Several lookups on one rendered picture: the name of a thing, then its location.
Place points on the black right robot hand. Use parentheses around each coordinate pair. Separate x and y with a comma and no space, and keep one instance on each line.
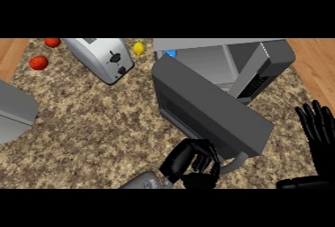
(321,133)

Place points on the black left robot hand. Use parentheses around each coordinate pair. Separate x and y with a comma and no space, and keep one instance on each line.
(178,162)

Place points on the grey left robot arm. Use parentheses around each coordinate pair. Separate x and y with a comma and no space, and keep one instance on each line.
(147,181)

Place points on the dark grey microwave door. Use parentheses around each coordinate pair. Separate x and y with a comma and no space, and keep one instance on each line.
(206,109)

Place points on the grey microwave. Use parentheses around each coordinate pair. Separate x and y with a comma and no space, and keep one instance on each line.
(244,63)

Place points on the blue milk carton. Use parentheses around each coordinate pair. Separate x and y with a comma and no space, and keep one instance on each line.
(169,53)

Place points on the silver toaster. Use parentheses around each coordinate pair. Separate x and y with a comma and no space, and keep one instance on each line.
(102,57)

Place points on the yellow lemon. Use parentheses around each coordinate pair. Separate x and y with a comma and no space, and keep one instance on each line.
(139,48)

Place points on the red tomato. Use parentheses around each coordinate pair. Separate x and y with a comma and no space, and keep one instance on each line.
(52,42)
(39,62)

